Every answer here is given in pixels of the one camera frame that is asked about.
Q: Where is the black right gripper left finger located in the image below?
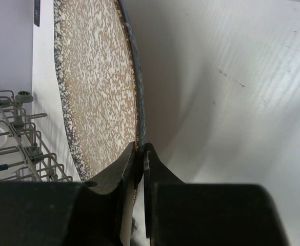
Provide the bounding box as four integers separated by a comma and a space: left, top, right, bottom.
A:
0, 142, 136, 245

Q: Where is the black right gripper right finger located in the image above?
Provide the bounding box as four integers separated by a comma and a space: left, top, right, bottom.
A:
144, 143, 289, 245

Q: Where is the speckled beige blue round plate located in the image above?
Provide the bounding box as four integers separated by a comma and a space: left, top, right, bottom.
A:
53, 1, 146, 181

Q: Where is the right blue label sticker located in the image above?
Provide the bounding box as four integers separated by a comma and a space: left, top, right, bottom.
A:
34, 0, 41, 27

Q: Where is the grey wire dish rack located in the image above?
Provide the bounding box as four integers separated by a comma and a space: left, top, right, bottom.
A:
0, 90, 73, 182

